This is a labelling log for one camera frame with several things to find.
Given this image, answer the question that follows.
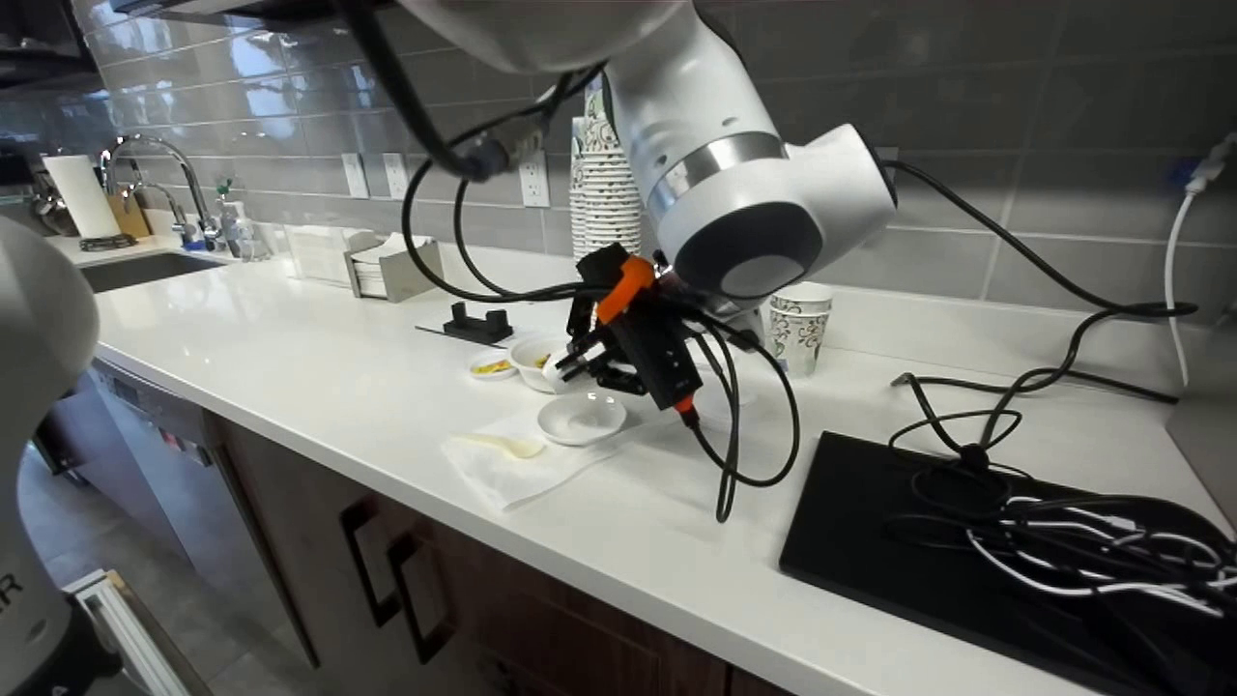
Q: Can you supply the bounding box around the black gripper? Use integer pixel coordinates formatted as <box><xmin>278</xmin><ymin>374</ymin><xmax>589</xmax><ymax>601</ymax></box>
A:
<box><xmin>548</xmin><ymin>244</ymin><xmax>710</xmax><ymax>419</ymax></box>

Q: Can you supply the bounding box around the white upright board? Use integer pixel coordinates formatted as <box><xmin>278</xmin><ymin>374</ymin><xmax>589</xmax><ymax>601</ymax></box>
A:
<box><xmin>36</xmin><ymin>151</ymin><xmax>129</xmax><ymax>244</ymax></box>

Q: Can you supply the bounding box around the black power cable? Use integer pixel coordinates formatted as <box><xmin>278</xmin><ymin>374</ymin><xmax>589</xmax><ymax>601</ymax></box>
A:
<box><xmin>883</xmin><ymin>159</ymin><xmax>1202</xmax><ymax>477</ymax></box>

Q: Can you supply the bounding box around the white paper bowl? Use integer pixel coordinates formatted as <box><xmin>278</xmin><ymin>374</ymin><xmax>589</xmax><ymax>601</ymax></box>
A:
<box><xmin>504</xmin><ymin>332</ymin><xmax>585</xmax><ymax>400</ymax></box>

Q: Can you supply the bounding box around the grey napkin dispenser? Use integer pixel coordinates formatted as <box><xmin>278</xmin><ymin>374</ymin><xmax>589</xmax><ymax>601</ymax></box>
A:
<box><xmin>339</xmin><ymin>227</ymin><xmax>450</xmax><ymax>304</ymax></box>

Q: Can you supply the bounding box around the single printed paper cup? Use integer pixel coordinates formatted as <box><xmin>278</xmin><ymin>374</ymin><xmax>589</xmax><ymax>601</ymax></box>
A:
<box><xmin>766</xmin><ymin>281</ymin><xmax>839</xmax><ymax>384</ymax></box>

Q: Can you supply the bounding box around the black and white cable bundle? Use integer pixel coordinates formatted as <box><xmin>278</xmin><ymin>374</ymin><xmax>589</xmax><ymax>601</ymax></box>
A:
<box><xmin>885</xmin><ymin>457</ymin><xmax>1237</xmax><ymax>623</ymax></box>

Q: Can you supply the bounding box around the wide white wall outlet plate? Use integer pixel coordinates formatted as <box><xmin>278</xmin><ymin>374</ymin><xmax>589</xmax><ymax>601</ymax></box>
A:
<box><xmin>335</xmin><ymin>151</ymin><xmax>413</xmax><ymax>205</ymax></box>

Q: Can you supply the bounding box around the black tray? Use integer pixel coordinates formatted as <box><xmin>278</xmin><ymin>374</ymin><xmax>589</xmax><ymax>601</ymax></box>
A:
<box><xmin>778</xmin><ymin>428</ymin><xmax>1237</xmax><ymax>696</ymax></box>

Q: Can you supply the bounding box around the black holder block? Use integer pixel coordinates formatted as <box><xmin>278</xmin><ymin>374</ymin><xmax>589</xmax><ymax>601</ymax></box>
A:
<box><xmin>441</xmin><ymin>302</ymin><xmax>517</xmax><ymax>348</ymax></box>

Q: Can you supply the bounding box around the brown wooden base cabinet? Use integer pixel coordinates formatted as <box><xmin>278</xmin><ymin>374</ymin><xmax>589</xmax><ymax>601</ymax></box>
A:
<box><xmin>215</xmin><ymin>411</ymin><xmax>790</xmax><ymax>696</ymax></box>

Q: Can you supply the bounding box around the white paper napkin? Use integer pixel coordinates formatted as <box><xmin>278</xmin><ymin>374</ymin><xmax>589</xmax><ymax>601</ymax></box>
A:
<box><xmin>437</xmin><ymin>408</ymin><xmax>635</xmax><ymax>515</ymax></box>

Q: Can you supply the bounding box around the black cable with orange connector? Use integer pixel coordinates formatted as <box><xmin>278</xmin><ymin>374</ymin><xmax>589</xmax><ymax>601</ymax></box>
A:
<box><xmin>335</xmin><ymin>0</ymin><xmax>806</xmax><ymax>527</ymax></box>

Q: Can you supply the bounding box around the dark kitchen sink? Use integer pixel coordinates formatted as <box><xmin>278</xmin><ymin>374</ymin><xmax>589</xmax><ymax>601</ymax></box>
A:
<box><xmin>72</xmin><ymin>249</ymin><xmax>223</xmax><ymax>298</ymax></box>

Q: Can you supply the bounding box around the chrome faucet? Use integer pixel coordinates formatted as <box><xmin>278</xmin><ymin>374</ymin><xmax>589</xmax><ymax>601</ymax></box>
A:
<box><xmin>96</xmin><ymin>129</ymin><xmax>223</xmax><ymax>244</ymax></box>

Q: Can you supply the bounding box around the brown wooden block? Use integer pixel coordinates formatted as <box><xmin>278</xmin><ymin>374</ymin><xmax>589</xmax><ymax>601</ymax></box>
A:
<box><xmin>110</xmin><ymin>188</ymin><xmax>154</xmax><ymax>244</ymax></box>

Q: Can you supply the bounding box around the black cabinet handle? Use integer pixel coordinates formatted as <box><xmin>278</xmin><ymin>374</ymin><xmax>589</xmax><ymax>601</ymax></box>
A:
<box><xmin>335</xmin><ymin>495</ymin><xmax>405</xmax><ymax>632</ymax></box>
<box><xmin>385</xmin><ymin>531</ymin><xmax>459</xmax><ymax>669</ymax></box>

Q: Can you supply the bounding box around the white rectangular container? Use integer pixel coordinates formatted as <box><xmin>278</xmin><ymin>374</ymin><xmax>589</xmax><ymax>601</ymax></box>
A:
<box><xmin>284</xmin><ymin>222</ymin><xmax>355</xmax><ymax>288</ymax></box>

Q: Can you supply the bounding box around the small white bowl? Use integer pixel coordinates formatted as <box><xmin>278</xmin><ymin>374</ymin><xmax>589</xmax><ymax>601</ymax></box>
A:
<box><xmin>532</xmin><ymin>386</ymin><xmax>635</xmax><ymax>453</ymax></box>

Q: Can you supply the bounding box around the narrow white wall outlet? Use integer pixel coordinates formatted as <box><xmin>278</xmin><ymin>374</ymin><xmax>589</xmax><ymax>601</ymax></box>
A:
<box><xmin>514</xmin><ymin>151</ymin><xmax>554</xmax><ymax>208</ymax></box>

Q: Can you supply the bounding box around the taller printed paper cup stack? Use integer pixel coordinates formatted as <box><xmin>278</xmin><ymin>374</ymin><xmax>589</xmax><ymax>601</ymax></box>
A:
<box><xmin>570</xmin><ymin>111</ymin><xmax>648</xmax><ymax>264</ymax></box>

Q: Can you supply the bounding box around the clear soap bottle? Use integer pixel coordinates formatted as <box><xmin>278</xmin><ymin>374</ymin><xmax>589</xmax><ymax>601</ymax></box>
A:
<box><xmin>213</xmin><ymin>178</ymin><xmax>266</xmax><ymax>264</ymax></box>

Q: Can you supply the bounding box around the aluminium frame rail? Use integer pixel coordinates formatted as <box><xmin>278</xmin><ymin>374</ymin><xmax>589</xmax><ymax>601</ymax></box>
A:
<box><xmin>59</xmin><ymin>564</ymin><xmax>195</xmax><ymax>696</ymax></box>

